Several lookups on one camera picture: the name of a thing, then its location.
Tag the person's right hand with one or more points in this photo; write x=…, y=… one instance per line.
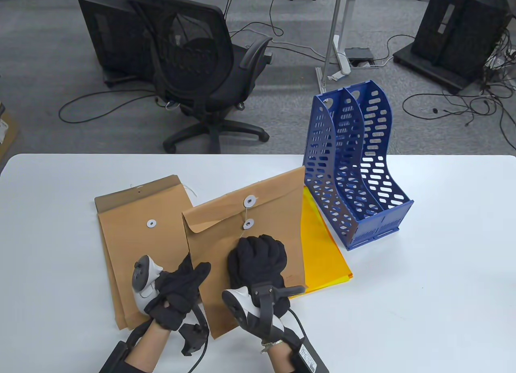
x=258, y=260

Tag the person's left hand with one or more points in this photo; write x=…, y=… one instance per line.
x=177, y=296

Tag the brown document pouch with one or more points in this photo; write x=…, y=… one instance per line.
x=133, y=248
x=274, y=204
x=137, y=191

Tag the yellow cardstock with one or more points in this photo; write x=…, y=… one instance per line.
x=318, y=244

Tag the orange cardstock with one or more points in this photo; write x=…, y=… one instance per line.
x=334, y=281

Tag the black right forearm pack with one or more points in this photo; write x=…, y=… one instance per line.
x=310, y=357

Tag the person's left forearm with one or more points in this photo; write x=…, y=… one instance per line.
x=147, y=349

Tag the person's right forearm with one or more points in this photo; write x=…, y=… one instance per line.
x=282, y=359

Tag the black left forearm pack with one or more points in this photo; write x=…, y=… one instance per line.
x=115, y=357

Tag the white left hand controller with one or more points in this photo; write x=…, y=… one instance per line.
x=143, y=280

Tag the blue plastic file holder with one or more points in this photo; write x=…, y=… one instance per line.
x=326, y=195

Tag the black mesh office chair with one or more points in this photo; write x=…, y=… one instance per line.
x=201, y=67

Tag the black floor box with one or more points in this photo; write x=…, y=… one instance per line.
x=360, y=54

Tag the cardboard box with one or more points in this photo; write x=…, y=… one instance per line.
x=7, y=131

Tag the grey metal desk leg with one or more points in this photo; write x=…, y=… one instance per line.
x=336, y=22

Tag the black computer tower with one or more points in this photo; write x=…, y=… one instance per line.
x=105, y=34

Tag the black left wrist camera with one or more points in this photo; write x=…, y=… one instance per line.
x=193, y=340

